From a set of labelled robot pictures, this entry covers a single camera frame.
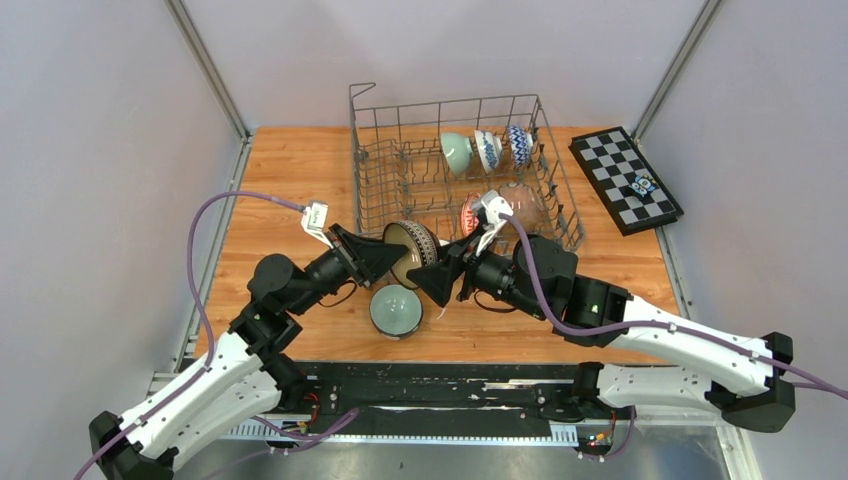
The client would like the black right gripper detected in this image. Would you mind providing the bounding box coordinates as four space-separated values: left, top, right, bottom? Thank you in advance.
406 224 547 321

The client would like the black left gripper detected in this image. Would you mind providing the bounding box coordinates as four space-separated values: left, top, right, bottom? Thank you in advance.
289 224 408 316

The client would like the black bowl beige inside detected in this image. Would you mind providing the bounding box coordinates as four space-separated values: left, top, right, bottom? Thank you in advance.
382 220 440 290

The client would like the orange floral pattern bowl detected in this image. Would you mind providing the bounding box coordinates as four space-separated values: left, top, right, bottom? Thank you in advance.
459 192 481 237

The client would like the clear glass bowl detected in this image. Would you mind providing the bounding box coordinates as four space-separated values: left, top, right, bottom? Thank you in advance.
498 182 546 233

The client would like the blue floral pattern bowl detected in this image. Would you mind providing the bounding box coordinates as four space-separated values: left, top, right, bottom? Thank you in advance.
474 130 503 174

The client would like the blue zigzag pattern bowl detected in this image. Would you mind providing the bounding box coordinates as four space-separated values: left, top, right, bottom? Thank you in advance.
505 125 534 168

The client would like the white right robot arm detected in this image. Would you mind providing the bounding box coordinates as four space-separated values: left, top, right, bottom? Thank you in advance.
407 229 796 433

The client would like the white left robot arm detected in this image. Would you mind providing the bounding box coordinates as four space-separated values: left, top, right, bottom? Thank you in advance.
89 224 408 479

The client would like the black bowl pale green inside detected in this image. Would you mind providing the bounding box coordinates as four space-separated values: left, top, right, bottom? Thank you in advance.
369 285 423 340

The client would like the black white checkerboard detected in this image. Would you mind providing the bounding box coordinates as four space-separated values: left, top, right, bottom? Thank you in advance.
569 126 684 236

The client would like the small blue owl figure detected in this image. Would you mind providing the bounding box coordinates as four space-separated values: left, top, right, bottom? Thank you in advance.
629 175 659 199

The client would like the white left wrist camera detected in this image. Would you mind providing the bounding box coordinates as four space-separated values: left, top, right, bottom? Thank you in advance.
300 200 332 247

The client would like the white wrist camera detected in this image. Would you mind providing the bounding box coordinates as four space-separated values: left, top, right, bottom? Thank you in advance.
300 200 332 247
472 190 513 256

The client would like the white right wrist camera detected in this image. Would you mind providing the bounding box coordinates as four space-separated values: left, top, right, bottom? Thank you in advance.
472 190 513 256

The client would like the grey wire dish rack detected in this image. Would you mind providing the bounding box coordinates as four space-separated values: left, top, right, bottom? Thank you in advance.
348 82 585 251

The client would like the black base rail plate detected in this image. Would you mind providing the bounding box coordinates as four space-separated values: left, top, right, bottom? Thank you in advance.
148 360 730 446

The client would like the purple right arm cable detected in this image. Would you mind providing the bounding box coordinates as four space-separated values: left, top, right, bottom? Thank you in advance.
498 212 848 400

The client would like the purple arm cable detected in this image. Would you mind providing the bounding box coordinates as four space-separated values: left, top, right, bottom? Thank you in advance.
72 191 307 480
498 212 848 400

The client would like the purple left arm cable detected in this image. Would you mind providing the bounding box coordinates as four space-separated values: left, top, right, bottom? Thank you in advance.
72 191 307 480

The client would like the left aluminium frame post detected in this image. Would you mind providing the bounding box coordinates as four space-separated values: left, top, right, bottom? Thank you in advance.
164 0 251 143

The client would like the aluminium frame post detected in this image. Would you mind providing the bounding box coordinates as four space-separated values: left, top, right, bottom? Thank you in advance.
632 0 724 143
164 0 251 143

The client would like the right aluminium frame post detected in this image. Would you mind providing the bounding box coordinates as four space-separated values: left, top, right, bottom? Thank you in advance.
632 0 724 143

